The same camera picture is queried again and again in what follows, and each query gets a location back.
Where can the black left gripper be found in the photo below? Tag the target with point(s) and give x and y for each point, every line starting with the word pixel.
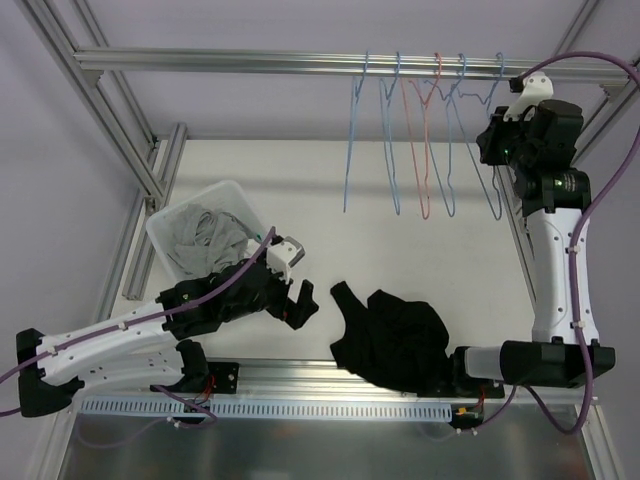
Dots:
pixel 279 301

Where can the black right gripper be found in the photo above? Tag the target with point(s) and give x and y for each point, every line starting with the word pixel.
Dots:
pixel 491 138

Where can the black tank top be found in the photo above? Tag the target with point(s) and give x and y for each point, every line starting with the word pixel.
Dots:
pixel 392 343

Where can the blue wire hanger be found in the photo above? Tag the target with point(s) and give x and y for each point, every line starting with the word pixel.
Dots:
pixel 386 92
pixel 355 94

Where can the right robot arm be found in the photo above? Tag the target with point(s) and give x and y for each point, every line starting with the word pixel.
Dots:
pixel 538 145

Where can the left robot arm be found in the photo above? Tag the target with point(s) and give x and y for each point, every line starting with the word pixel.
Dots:
pixel 154 346

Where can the white plastic basket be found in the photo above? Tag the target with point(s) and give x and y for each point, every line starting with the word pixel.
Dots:
pixel 226 195

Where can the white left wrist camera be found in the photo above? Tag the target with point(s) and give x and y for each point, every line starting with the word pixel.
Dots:
pixel 283 255

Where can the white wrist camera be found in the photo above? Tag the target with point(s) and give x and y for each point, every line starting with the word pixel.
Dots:
pixel 283 255
pixel 531 90

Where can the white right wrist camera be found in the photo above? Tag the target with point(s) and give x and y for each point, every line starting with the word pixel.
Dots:
pixel 531 90

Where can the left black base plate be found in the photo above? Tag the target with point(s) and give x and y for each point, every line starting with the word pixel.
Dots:
pixel 216 378

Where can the white slotted cable duct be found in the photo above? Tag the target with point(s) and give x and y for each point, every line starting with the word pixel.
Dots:
pixel 155 406

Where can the aluminium frame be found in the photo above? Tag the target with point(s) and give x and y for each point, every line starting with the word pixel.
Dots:
pixel 84 67

